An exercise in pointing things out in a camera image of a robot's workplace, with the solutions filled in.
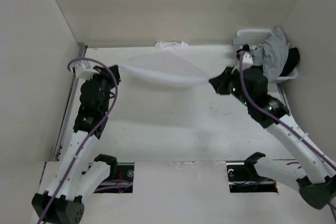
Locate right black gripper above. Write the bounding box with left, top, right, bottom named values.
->
left=209, top=66, right=253, bottom=107

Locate grey tank top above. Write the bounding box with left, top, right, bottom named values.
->
left=250, top=27, right=290, bottom=82

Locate black tank top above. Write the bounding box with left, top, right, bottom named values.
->
left=236, top=44, right=301, bottom=78

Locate white tank top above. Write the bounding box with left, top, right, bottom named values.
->
left=118, top=41, right=209, bottom=88

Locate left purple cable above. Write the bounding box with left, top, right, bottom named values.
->
left=36, top=58, right=119, bottom=224

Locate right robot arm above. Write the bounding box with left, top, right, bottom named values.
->
left=209, top=67, right=335, bottom=210

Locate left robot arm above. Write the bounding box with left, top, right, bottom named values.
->
left=31, top=62, right=121, bottom=223

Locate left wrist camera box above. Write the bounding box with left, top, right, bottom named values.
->
left=74, top=60, right=97, bottom=80

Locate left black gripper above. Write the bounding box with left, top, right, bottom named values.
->
left=87, top=65, right=121, bottom=112

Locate white plastic laundry basket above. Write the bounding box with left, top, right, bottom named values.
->
left=232, top=29, right=298, bottom=83

